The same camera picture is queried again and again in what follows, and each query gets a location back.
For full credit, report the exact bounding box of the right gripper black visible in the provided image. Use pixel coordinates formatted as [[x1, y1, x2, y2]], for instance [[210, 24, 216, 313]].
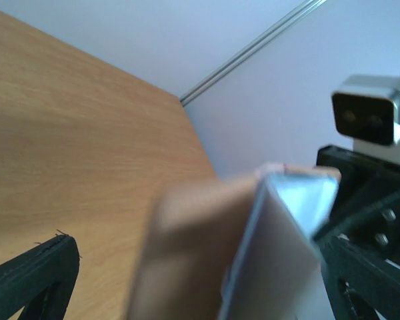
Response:
[[314, 145, 400, 265]]

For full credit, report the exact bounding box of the left aluminium corner post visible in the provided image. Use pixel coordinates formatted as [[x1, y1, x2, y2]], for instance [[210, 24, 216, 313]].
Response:
[[179, 0, 327, 107]]

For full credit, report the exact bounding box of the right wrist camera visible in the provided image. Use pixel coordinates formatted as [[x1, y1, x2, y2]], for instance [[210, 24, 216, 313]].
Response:
[[331, 75, 400, 164]]

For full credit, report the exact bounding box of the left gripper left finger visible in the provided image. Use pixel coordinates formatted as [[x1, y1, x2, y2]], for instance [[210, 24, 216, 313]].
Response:
[[0, 235, 79, 319]]

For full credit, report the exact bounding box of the pink card holder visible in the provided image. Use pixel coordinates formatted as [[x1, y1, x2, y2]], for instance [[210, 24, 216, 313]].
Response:
[[125, 163, 341, 319]]

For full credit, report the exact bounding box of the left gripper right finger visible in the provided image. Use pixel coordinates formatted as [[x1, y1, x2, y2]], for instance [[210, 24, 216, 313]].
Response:
[[321, 237, 400, 319]]

